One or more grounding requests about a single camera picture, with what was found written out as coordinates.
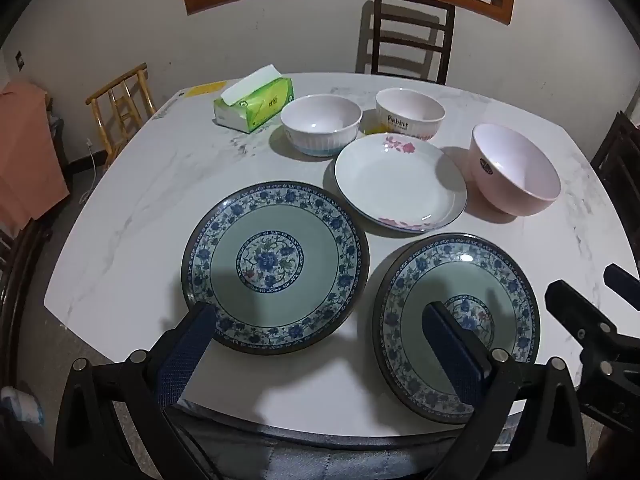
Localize bamboo chair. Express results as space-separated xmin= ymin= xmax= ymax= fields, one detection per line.
xmin=85 ymin=62 xmax=158 ymax=168

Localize white ribbed bowl orange base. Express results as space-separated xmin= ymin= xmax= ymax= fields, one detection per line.
xmin=375 ymin=87 xmax=446 ymax=142

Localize green tissue pack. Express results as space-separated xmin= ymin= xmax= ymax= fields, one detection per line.
xmin=213 ymin=64 xmax=296 ymax=134

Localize dark wooden bench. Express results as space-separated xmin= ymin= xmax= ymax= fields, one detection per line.
xmin=0 ymin=220 xmax=51 ymax=391

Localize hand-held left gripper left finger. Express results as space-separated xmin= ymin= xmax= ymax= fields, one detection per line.
xmin=54 ymin=301 xmax=218 ymax=480

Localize large pink bowl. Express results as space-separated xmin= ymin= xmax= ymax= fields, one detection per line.
xmin=468 ymin=123 xmax=562 ymax=217

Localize white plate pink flowers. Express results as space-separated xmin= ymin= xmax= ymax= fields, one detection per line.
xmin=334 ymin=132 xmax=468 ymax=233

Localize dark wooden folded chairs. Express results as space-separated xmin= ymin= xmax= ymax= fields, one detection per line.
xmin=590 ymin=110 xmax=640 ymax=221

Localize pink cloth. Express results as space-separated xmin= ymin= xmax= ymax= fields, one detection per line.
xmin=0 ymin=80 xmax=71 ymax=233

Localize dark wooden slatted chair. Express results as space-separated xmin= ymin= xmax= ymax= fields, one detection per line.
xmin=372 ymin=0 xmax=456 ymax=85

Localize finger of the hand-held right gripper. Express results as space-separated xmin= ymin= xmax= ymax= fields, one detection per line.
xmin=545 ymin=280 xmax=640 ymax=376
xmin=603 ymin=263 xmax=640 ymax=306

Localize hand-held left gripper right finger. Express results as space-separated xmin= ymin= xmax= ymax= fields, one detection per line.
xmin=421 ymin=301 xmax=588 ymax=480

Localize white power cable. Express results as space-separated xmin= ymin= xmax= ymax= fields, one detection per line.
xmin=75 ymin=146 xmax=101 ymax=203

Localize yellow rectangular label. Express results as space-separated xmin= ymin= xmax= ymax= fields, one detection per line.
xmin=186 ymin=81 xmax=227 ymax=97

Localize white blue cloth roll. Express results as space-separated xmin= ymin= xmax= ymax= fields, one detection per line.
xmin=0 ymin=386 xmax=43 ymax=428

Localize white ribbed bowl blue base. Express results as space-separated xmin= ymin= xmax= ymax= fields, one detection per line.
xmin=280 ymin=94 xmax=363 ymax=157

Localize blue floral green plate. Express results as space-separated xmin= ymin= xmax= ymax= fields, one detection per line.
xmin=372 ymin=232 xmax=542 ymax=425
xmin=181 ymin=181 xmax=371 ymax=356

